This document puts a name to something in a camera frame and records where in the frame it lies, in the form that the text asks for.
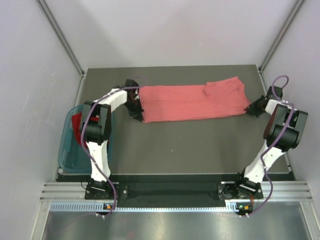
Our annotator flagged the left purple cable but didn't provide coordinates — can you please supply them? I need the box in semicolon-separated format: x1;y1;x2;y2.
79;75;149;217

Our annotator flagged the teal plastic basket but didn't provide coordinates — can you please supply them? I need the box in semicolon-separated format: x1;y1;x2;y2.
57;104;116;173

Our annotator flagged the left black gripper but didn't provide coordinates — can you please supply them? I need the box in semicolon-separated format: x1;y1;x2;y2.
124;98;144;122

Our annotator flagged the aluminium frame post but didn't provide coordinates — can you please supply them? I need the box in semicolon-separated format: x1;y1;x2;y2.
34;0;86;76
258;0;306;74

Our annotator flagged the right aluminium frame post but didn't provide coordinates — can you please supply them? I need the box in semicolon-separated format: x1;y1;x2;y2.
258;0;306;74

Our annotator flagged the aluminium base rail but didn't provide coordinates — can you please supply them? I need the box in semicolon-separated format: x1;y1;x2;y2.
40;181;313;202

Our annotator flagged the dark red t shirt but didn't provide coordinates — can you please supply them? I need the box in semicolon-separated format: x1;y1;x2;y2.
71;112;112;149

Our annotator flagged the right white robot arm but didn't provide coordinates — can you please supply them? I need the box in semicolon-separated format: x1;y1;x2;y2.
233;86;309;198

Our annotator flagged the slotted cable duct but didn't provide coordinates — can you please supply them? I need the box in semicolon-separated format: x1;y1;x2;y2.
50;202;252;213

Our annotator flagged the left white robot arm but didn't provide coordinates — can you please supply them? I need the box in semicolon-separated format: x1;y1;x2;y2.
79;76;144;199

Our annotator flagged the left aluminium frame post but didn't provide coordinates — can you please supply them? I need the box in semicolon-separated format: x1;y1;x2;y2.
34;0;86;76

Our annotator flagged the pink t shirt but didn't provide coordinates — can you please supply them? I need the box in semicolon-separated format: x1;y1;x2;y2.
139;76;251;123

